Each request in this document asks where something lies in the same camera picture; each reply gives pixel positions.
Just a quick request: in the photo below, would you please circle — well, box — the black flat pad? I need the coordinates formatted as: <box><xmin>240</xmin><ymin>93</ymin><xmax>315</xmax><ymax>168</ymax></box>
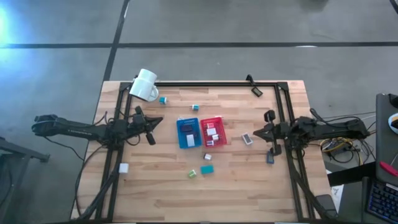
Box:
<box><xmin>314</xmin><ymin>194</ymin><xmax>339</xmax><ymax>218</ymax></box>

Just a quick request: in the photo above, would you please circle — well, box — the black desk crossbar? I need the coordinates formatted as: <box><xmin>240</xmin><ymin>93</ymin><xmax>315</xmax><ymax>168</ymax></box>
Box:
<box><xmin>326</xmin><ymin>161</ymin><xmax>377</xmax><ymax>187</ymax></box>

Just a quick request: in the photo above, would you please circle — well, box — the grey metal stand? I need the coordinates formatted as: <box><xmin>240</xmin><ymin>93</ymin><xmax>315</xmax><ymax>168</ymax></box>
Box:
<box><xmin>0</xmin><ymin>136</ymin><xmax>50</xmax><ymax>224</ymax></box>

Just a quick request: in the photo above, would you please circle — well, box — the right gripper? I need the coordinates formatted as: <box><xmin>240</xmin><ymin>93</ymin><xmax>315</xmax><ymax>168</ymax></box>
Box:
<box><xmin>252</xmin><ymin>109</ymin><xmax>292</xmax><ymax>157</ymax></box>

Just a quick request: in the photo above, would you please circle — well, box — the white device with screen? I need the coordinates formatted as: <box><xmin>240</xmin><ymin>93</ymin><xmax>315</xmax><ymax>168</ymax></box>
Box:
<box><xmin>241</xmin><ymin>132</ymin><xmax>254</xmax><ymax>146</ymax></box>

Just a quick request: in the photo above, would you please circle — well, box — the floor cable bundle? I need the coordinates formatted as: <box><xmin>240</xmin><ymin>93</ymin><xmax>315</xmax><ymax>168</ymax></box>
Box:
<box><xmin>320</xmin><ymin>136</ymin><xmax>377</xmax><ymax>166</ymax></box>

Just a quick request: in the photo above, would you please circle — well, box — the white paper sheet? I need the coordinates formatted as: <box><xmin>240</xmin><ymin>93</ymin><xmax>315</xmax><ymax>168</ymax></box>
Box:
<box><xmin>326</xmin><ymin>169</ymin><xmax>345</xmax><ymax>205</ymax></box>

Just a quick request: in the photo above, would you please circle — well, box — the white blue yellow object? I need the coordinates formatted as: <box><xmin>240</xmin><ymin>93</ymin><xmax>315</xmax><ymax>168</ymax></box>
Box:
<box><xmin>387</xmin><ymin>112</ymin><xmax>398</xmax><ymax>135</ymax></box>

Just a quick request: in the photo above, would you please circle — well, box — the blue plastic basket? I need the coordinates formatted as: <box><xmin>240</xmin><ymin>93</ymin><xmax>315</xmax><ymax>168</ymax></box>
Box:
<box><xmin>176</xmin><ymin>117</ymin><xmax>202</xmax><ymax>149</ymax></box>

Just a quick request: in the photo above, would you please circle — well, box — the backlit keyboard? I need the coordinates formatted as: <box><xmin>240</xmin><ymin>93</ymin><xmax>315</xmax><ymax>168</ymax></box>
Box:
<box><xmin>366</xmin><ymin>177</ymin><xmax>398</xmax><ymax>224</ymax></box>

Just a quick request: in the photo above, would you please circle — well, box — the dark grey side desk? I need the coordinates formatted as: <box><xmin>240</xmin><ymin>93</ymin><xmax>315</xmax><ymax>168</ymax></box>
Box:
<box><xmin>374</xmin><ymin>92</ymin><xmax>398</xmax><ymax>187</ymax></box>

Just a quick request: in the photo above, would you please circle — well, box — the black aluminium table frame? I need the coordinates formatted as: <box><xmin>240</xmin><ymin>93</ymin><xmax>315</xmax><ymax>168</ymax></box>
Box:
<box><xmin>79</xmin><ymin>80</ymin><xmax>333</xmax><ymax>223</ymax></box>

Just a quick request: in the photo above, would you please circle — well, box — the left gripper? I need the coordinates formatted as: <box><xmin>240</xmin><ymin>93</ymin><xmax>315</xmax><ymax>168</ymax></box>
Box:
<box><xmin>124</xmin><ymin>105</ymin><xmax>164</xmax><ymax>147</ymax></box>

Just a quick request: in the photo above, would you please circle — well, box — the red plastic basket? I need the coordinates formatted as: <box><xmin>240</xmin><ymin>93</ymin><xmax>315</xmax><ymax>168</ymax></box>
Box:
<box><xmin>200</xmin><ymin>116</ymin><xmax>229</xmax><ymax>149</ymax></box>

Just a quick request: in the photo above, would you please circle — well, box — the white cylindrical spot lamp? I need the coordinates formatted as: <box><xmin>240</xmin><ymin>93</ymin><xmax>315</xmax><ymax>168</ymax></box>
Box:
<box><xmin>129</xmin><ymin>68</ymin><xmax>159</xmax><ymax>103</ymax></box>

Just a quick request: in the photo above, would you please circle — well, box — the red handled tool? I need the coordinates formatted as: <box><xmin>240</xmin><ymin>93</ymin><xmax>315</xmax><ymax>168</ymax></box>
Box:
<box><xmin>379</xmin><ymin>161</ymin><xmax>398</xmax><ymax>178</ymax></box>

